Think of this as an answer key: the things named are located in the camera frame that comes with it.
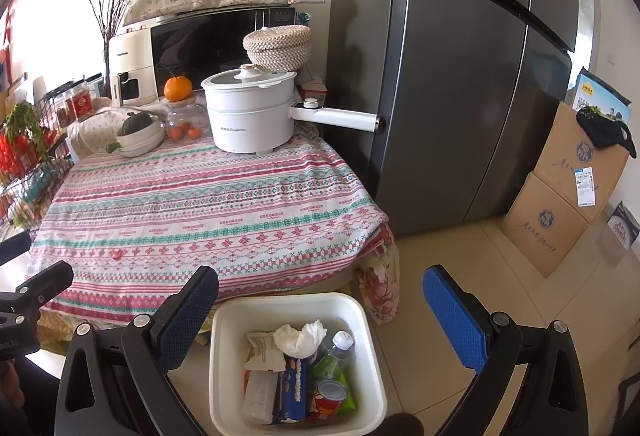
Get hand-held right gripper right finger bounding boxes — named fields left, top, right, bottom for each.
left=422, top=265, right=591, bottom=436

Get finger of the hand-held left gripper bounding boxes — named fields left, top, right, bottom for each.
left=14, top=260, right=74, bottom=317
left=0, top=232, right=33, bottom=267

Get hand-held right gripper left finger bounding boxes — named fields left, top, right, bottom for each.
left=54, top=265, right=220, bottom=436

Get white plastic bin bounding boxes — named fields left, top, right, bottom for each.
left=209, top=292, right=388, bottom=434

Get paper drink carton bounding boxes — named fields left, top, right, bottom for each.
left=244, top=330, right=288, bottom=372

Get white tissue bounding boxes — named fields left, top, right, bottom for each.
left=272, top=320, right=328, bottom=359

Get clear bottle with white cap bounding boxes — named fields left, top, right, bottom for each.
left=312, top=330, right=356, bottom=382

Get blue snack packet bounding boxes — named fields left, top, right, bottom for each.
left=274, top=352, right=308, bottom=422

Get green snack bag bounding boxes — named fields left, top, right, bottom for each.
left=307, top=351, right=358, bottom=412

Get red drink can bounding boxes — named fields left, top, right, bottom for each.
left=306, top=378, right=348, bottom=419

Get floral table skirt cloth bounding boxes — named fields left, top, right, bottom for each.
left=350, top=223, right=402, bottom=325

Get patterned striped tablecloth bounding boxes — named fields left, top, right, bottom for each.
left=25, top=118, right=391, bottom=324

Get green leafy plant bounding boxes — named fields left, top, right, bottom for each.
left=5, top=100, right=48, bottom=151

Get white dotted cloth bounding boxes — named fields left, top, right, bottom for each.
left=66, top=106, right=171, bottom=161

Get jar with red label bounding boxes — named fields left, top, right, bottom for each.
left=62, top=78, right=96, bottom=121

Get stack of white bowls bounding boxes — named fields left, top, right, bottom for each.
left=114, top=113, right=166, bottom=158

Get green pumpkin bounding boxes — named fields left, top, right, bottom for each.
left=117, top=111, right=153, bottom=137

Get printed package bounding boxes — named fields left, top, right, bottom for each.
left=607, top=201, right=640, bottom=251

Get glass jar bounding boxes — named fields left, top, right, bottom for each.
left=165, top=98, right=208, bottom=141

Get white electric cooking pot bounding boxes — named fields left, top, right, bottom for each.
left=201, top=63, right=385, bottom=153

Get large orange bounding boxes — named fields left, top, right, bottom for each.
left=164, top=74, right=193, bottom=101

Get black cloth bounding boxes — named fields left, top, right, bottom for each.
left=575, top=104, right=632, bottom=159

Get red and white box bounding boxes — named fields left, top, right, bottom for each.
left=299, top=76, right=328, bottom=104

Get grey refrigerator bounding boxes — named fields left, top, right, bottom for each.
left=325, top=0, right=576, bottom=237

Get bare twig branches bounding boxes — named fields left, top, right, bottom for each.
left=89, top=0, right=143, bottom=81

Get black-fronted oven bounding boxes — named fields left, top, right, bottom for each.
left=149, top=6, right=298, bottom=104

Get blue printed booklet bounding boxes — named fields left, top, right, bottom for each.
left=571, top=67, right=632, bottom=124

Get woven basket with lid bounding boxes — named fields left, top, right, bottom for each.
left=243, top=26, right=313, bottom=72

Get wire storage rack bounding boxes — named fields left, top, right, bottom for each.
left=0, top=80, right=76, bottom=227

